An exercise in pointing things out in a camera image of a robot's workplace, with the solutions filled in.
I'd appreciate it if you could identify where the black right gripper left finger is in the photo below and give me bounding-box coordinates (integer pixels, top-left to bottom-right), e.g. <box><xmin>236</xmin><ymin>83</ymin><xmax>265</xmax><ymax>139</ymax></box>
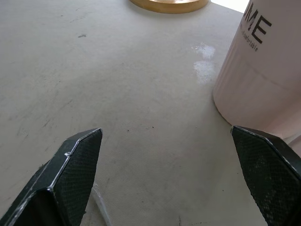
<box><xmin>0</xmin><ymin>128</ymin><xmax>103</xmax><ymax>226</ymax></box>

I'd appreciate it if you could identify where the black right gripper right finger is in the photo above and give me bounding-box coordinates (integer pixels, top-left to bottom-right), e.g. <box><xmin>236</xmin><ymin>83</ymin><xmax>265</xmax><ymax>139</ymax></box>
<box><xmin>230</xmin><ymin>125</ymin><xmax>301</xmax><ymax>226</ymax></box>

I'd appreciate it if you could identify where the pale pink ribbed cup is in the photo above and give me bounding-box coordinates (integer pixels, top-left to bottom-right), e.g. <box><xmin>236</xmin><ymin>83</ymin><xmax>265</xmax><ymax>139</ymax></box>
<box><xmin>213</xmin><ymin>0</ymin><xmax>301</xmax><ymax>148</ymax></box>

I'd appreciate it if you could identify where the gold round base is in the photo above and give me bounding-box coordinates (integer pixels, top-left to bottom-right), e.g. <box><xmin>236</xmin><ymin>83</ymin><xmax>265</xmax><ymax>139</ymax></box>
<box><xmin>128</xmin><ymin>0</ymin><xmax>209</xmax><ymax>14</ymax></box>

